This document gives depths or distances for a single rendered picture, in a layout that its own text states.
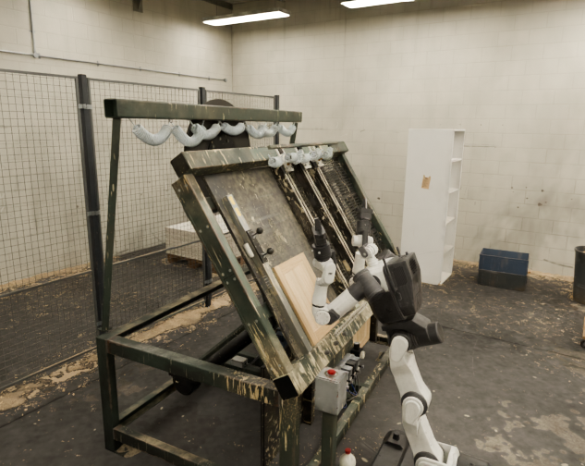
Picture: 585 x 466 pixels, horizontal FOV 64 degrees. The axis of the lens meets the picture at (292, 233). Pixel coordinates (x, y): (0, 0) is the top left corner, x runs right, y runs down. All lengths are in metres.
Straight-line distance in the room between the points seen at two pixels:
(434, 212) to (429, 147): 0.84
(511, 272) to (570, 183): 1.59
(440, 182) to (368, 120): 2.30
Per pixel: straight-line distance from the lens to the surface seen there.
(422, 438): 2.89
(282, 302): 2.54
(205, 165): 2.48
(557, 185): 7.60
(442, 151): 6.38
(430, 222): 6.51
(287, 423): 2.53
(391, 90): 8.12
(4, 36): 7.08
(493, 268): 6.82
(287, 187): 3.14
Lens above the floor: 2.08
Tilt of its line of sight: 13 degrees down
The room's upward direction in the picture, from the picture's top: 1 degrees clockwise
